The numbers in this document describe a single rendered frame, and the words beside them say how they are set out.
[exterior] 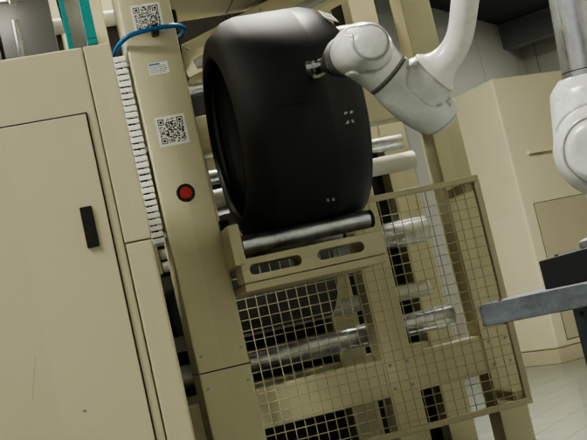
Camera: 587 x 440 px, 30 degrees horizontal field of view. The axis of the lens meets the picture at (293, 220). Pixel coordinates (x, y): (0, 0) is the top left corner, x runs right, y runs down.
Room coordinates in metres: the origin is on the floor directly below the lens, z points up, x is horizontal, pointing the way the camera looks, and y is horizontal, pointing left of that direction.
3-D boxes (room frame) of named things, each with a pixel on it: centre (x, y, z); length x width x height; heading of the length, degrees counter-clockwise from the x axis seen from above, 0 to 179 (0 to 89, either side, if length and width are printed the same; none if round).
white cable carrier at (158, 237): (2.69, 0.33, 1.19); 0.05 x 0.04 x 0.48; 13
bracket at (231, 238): (2.77, 0.19, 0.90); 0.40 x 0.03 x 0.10; 13
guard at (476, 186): (3.19, -0.13, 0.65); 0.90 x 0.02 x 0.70; 103
